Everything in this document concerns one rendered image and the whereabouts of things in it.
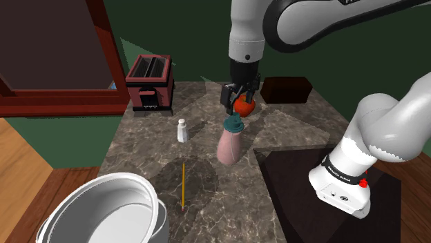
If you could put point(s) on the white salt shaker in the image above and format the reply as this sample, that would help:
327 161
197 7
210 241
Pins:
182 132

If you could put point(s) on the dark brown bread loaf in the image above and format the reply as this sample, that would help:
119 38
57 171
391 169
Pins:
286 90

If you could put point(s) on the dark robot stand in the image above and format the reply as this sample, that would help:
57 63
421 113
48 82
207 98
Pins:
323 215

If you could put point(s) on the yellow pencil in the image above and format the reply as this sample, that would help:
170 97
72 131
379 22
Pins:
183 186

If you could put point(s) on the red apple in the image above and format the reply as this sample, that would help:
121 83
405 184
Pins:
245 107

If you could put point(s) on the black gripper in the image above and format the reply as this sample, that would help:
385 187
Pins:
243 72

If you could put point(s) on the white pot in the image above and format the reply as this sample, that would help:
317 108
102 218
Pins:
107 212

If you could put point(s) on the pink bottle with teal cap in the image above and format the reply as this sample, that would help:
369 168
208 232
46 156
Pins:
229 144

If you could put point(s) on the red framed window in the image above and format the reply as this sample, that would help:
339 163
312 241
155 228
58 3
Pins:
50 53

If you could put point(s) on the red toaster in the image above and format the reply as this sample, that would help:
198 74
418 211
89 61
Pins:
150 84

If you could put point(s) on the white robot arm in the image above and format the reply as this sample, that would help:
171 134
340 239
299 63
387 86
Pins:
380 128

